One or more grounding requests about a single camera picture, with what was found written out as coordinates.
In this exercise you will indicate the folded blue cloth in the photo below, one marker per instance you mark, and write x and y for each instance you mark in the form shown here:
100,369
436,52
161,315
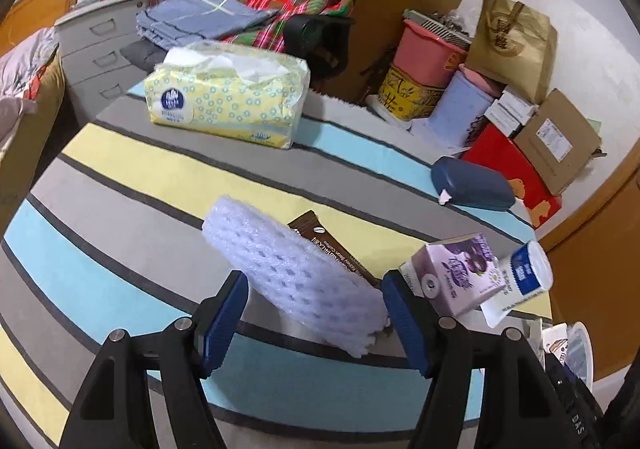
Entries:
177,23

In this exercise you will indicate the purple milk carton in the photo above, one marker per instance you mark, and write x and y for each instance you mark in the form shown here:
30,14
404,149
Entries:
455,275

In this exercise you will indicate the navy glasses case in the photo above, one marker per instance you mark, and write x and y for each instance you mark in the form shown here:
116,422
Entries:
463,183

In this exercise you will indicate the white trash bin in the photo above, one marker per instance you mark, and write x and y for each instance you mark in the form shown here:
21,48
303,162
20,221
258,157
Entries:
572,346

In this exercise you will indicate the red gift box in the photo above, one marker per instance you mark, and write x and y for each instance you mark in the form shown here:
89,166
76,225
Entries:
494,150

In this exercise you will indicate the open cardboard box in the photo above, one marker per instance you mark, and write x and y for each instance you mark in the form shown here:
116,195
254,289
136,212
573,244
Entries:
559,142

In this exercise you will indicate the lavender cylindrical container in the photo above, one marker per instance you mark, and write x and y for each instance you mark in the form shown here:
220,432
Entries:
459,116

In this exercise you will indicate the small white boxes stack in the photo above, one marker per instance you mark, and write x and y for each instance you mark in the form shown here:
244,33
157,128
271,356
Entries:
510,113

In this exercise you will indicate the yellow tissue pack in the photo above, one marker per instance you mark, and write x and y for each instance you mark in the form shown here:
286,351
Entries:
229,90

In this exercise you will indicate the white blue yogurt cup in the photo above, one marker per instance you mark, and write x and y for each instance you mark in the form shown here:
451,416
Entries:
526,273

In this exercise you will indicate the white foam fruit net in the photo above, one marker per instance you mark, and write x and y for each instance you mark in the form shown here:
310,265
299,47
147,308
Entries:
294,275

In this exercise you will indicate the striped tablecloth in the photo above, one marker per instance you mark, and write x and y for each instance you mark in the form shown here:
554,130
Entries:
110,237

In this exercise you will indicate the red plaid blanket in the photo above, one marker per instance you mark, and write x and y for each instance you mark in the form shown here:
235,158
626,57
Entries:
270,35

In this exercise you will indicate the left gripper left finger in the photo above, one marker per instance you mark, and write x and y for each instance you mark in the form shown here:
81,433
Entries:
113,407

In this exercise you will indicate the yellow patterned box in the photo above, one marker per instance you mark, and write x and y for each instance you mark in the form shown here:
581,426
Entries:
404,98

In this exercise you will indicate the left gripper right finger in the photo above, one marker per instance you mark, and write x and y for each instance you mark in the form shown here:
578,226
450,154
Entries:
520,408

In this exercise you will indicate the brown snack wrapper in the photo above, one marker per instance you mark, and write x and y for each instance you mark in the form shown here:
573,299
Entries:
309,227

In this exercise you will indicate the brown paper bag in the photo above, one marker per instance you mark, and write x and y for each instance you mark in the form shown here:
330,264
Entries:
514,45

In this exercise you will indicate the wooden headboard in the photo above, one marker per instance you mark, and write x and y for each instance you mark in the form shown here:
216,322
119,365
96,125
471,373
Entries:
28,16

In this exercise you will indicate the wooden door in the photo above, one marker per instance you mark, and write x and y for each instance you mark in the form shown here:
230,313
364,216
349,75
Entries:
594,255

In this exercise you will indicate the pink plastic bin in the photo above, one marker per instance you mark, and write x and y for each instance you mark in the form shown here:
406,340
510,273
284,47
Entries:
428,59

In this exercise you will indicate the grey drawer cabinet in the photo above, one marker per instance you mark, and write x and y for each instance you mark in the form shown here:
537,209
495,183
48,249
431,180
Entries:
91,38

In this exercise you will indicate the floral bed quilt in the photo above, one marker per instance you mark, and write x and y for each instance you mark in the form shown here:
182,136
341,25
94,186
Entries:
21,71

